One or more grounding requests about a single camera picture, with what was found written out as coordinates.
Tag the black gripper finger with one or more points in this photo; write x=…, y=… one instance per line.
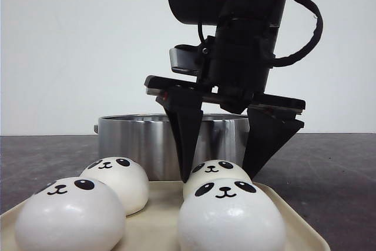
x=183, y=108
x=269, y=131

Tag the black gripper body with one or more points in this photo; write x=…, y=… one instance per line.
x=236, y=76

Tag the stainless steel steamer pot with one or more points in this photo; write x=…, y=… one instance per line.
x=148, y=140

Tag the panda bun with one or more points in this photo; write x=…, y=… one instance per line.
x=230, y=214
x=71, y=214
x=126, y=177
x=210, y=170

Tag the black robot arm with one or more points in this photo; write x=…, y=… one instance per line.
x=214, y=12

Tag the beige plastic tray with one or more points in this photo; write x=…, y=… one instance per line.
x=155, y=226

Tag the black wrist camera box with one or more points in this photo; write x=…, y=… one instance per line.
x=189, y=59

